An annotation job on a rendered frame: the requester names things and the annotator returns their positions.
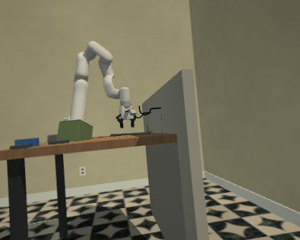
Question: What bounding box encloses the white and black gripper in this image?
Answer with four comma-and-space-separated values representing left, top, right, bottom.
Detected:
116, 105, 137, 128

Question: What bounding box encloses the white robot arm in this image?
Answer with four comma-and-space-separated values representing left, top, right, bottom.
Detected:
63, 41, 132, 122

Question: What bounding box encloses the blue rectangular block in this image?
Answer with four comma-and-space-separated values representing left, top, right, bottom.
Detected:
14, 138, 39, 146

